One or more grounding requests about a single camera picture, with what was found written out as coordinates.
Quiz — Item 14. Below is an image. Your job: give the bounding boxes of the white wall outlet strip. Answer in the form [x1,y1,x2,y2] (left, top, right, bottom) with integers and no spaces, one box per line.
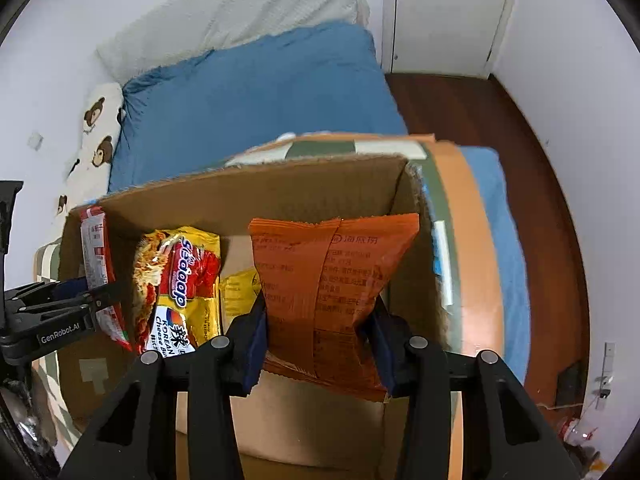
[601,342,616,387]

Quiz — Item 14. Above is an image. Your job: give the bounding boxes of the orange snack packet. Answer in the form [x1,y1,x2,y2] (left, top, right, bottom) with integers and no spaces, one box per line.
[248,212,420,403]

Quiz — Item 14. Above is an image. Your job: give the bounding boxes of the red white snack packet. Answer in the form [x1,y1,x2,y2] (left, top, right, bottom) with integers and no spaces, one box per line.
[79,205,133,353]

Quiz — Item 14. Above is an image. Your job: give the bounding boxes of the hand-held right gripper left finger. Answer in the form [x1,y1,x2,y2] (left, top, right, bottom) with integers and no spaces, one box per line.
[59,292,269,480]

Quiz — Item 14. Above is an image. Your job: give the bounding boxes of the white padded headboard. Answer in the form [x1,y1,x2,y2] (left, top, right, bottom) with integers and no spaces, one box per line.
[95,0,371,81]

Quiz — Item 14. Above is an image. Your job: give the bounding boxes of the blue quilt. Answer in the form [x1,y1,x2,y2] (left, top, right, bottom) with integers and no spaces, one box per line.
[107,22,408,196]

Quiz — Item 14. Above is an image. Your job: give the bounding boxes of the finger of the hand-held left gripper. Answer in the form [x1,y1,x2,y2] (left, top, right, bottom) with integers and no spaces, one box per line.
[0,282,122,363]
[5,276,93,312]

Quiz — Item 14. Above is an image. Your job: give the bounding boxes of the bear print pillow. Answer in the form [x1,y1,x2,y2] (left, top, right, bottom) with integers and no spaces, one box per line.
[52,82,126,216]

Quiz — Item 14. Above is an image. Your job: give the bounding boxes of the yellow red noodle packet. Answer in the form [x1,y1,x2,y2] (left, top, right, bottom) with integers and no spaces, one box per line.
[131,226,223,361]

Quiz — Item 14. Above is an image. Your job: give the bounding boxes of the white door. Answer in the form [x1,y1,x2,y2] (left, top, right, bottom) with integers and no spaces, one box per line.
[382,0,523,79]

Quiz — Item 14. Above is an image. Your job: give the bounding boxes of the yellow snack packet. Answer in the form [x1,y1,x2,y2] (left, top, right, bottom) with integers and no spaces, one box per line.
[219,267,262,321]

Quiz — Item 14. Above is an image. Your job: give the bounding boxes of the clear plastic bottle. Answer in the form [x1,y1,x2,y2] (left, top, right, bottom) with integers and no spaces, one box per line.
[561,416,600,447]

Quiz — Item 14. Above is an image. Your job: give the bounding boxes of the green white checkered mat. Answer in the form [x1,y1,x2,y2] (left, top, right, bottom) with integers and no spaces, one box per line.
[32,132,506,461]

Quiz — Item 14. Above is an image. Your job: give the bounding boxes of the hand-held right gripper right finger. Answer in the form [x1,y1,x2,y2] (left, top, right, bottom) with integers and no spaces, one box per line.
[360,292,583,480]

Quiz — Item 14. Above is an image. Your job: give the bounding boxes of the brown cardboard box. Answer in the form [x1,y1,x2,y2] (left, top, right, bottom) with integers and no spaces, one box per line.
[60,155,453,480]

